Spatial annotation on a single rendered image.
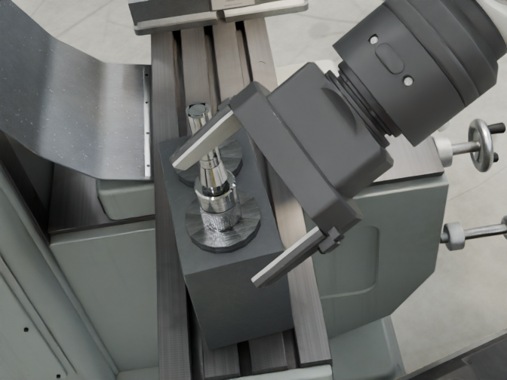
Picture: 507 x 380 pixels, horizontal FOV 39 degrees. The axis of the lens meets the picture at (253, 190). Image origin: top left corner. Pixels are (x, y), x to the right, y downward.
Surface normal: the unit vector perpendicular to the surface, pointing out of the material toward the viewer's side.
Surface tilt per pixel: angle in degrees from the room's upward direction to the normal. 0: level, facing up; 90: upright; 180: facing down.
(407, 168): 0
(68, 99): 45
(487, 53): 61
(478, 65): 77
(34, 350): 89
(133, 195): 90
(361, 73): 33
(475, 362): 0
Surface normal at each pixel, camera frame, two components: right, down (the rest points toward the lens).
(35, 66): 0.83, -0.43
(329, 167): -0.32, -0.09
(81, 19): -0.11, -0.63
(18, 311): 0.11, 0.74
